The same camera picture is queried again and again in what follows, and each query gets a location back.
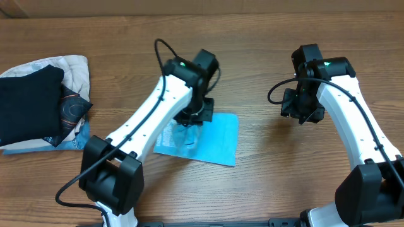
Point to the black folded garment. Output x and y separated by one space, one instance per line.
30 105

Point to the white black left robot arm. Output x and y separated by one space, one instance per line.
112 168

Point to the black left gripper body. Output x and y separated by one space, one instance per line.
197 110

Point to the light blue printed t-shirt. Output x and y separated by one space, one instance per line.
212 142

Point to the blue folded garment bottom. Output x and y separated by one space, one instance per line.
76 144

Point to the beige folded garment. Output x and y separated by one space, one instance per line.
76 77

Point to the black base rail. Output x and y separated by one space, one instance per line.
272 222

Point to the dark printed folded garment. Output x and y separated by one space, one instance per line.
72 109

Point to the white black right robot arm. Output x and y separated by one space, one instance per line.
373 190

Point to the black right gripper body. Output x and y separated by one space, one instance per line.
303 105

